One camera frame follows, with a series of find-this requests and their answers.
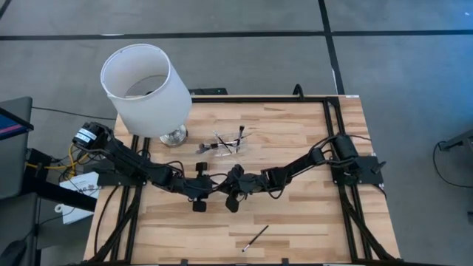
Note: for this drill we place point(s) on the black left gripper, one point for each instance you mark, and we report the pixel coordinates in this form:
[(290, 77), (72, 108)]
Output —
[(190, 186)]

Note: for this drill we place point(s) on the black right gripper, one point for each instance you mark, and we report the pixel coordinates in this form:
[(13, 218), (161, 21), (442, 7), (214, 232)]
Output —
[(253, 183)]

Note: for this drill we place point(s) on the large black makeup brush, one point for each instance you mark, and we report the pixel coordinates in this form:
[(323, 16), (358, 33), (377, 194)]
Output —
[(202, 147)]

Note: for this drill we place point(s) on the long thin black makeup brush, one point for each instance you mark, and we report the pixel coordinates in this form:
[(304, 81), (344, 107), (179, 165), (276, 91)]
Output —
[(255, 238)]

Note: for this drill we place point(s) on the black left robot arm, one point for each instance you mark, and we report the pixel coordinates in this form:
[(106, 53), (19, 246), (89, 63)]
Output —
[(129, 162)]

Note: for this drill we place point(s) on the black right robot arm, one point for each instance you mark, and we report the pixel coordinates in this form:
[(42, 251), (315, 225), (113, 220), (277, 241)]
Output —
[(295, 166)]

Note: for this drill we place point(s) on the clear acrylic organizer container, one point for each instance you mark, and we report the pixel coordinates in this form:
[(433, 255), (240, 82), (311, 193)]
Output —
[(229, 149)]

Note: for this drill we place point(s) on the black clamp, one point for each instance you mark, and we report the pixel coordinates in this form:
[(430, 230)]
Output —
[(184, 262), (284, 261)]

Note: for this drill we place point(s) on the table lamp white shade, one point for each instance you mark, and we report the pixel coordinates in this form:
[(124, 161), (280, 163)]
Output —
[(148, 111)]

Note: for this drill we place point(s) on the black power strip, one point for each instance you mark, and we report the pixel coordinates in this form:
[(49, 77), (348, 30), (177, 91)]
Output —
[(207, 91)]

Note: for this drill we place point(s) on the white paper sheet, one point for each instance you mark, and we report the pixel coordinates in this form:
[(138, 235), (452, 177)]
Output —
[(83, 183)]

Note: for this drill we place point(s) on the black stand leg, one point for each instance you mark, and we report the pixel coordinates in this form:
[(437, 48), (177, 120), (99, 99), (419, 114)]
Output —
[(55, 192)]

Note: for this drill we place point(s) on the grey desk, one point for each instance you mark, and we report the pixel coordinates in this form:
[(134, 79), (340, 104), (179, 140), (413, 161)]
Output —
[(15, 166)]

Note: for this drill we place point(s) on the laptop screen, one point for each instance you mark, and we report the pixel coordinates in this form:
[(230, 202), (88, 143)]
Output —
[(11, 125)]

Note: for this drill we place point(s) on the black rounded object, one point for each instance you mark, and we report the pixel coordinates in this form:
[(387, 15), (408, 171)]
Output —
[(11, 253)]

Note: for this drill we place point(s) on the grey stand foot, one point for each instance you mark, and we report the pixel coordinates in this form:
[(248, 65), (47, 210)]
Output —
[(458, 140)]

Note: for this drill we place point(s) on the black bracket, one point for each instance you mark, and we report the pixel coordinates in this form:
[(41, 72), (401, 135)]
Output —
[(298, 92)]

